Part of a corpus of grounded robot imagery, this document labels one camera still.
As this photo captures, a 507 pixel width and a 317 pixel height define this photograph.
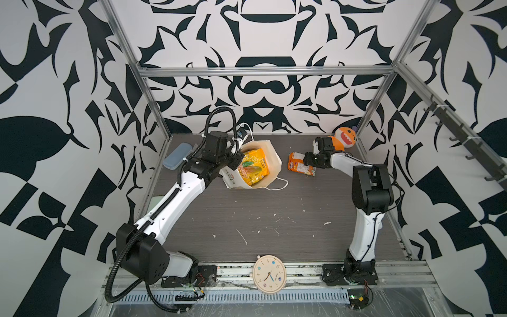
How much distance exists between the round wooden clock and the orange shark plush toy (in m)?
0.65

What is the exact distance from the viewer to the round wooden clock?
714mm

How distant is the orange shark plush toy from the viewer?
43.4 inches
